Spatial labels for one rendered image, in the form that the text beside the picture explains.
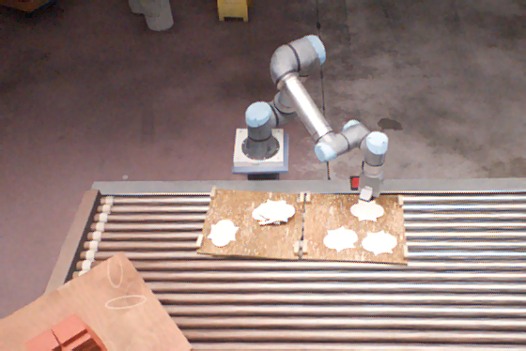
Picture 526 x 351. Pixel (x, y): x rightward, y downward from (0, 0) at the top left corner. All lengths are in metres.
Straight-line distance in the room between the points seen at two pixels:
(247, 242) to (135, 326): 0.55
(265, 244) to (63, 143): 2.59
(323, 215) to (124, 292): 0.84
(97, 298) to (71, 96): 3.10
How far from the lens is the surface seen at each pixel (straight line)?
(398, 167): 3.66
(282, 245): 1.96
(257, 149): 2.34
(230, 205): 2.12
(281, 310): 1.82
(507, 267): 2.07
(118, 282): 1.85
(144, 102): 4.43
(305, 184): 2.21
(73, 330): 1.50
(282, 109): 2.26
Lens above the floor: 2.50
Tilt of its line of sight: 49 degrees down
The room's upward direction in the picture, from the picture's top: 3 degrees counter-clockwise
